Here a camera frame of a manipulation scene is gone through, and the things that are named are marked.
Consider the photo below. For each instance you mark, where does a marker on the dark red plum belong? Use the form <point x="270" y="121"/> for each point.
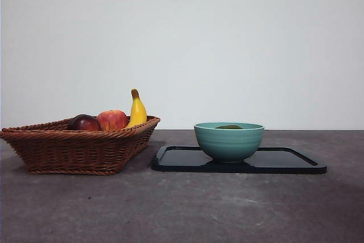
<point x="84" y="123"/>

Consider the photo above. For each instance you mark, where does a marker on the teal ceramic bowl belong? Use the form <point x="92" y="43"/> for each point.
<point x="229" y="143"/>

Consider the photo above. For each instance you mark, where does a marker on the dark rectangular tray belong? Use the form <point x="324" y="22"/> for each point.
<point x="278" y="162"/>

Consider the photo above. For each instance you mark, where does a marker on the brown woven wicker basket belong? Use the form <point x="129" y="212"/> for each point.
<point x="71" y="152"/>

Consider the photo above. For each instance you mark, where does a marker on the yellow banana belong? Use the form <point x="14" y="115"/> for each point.
<point x="138" y="112"/>

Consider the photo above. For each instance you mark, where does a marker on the green avocado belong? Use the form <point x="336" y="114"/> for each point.
<point x="227" y="127"/>

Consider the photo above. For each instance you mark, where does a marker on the red apple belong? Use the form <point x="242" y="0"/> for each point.
<point x="112" y="119"/>

